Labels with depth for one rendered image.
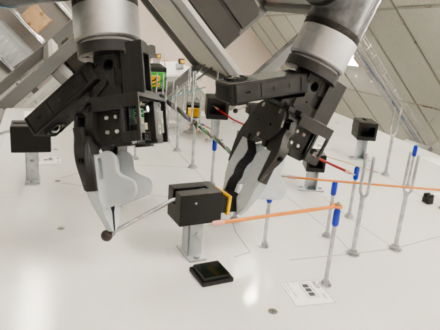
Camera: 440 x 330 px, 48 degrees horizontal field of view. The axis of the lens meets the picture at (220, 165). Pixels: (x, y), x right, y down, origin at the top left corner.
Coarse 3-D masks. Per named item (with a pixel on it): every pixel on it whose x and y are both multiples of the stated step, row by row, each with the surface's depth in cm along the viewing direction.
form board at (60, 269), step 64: (0, 128) 113; (0, 192) 78; (64, 192) 80; (320, 192) 90; (384, 192) 92; (0, 256) 59; (64, 256) 61; (128, 256) 62; (256, 256) 65; (320, 256) 66; (384, 256) 68; (0, 320) 48; (64, 320) 49; (128, 320) 50; (192, 320) 50; (256, 320) 51; (320, 320) 52; (384, 320) 53
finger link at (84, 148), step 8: (80, 128) 53; (80, 136) 53; (88, 136) 54; (80, 144) 53; (88, 144) 54; (80, 152) 53; (88, 152) 54; (96, 152) 55; (80, 160) 54; (88, 160) 54; (80, 168) 54; (88, 168) 54; (80, 176) 54; (88, 176) 54; (88, 184) 54; (96, 184) 54
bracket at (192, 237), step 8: (200, 224) 62; (184, 232) 63; (192, 232) 62; (200, 232) 62; (184, 240) 63; (192, 240) 62; (200, 240) 63; (184, 248) 63; (192, 248) 63; (200, 248) 63; (192, 256) 63; (200, 256) 63
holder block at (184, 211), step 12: (168, 192) 62; (180, 192) 59; (192, 192) 60; (204, 192) 60; (216, 192) 60; (168, 204) 62; (180, 204) 59; (192, 204) 59; (204, 204) 60; (216, 204) 61; (180, 216) 59; (192, 216) 60; (204, 216) 61; (216, 216) 61
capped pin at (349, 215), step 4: (356, 168) 77; (356, 172) 77; (356, 176) 77; (356, 180) 78; (352, 188) 78; (352, 192) 78; (352, 196) 78; (352, 200) 79; (348, 208) 79; (348, 212) 79; (344, 216) 80; (348, 216) 79; (352, 216) 80
